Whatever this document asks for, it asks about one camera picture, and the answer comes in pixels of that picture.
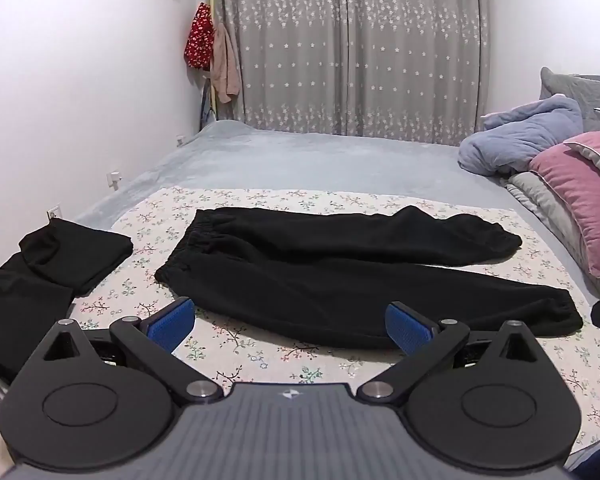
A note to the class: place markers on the grey quilted pillow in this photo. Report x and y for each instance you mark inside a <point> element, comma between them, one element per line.
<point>575,90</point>

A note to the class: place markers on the black pants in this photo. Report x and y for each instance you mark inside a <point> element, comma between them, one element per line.
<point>330,280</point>
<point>15,310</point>
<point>80,252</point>

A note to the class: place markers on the floral blanket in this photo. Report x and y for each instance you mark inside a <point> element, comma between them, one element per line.
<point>260,355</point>

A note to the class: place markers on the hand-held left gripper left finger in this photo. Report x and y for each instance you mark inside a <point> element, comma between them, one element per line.
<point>170,324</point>

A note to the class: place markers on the yellow pole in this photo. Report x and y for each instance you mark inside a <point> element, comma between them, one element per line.
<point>212,15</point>

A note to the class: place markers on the blue quilt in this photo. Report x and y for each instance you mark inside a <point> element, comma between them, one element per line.
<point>525,140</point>

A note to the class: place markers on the pink hanging garment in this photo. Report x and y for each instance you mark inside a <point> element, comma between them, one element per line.
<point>225,65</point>

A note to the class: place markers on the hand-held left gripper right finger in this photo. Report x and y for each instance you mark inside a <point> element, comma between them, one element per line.
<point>405,329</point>

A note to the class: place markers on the pink pillow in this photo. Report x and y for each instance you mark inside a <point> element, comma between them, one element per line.
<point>580,200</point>

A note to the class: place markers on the folded black pants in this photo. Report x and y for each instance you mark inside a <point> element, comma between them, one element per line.
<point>80,252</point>
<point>15,310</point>

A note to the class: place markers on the grey star-patterned curtain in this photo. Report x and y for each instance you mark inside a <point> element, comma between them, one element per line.
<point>350,45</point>

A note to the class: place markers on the grey bed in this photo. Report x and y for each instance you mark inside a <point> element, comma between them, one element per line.
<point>330,160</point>

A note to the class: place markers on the red floral garment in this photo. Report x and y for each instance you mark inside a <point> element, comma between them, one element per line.
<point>200,37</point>

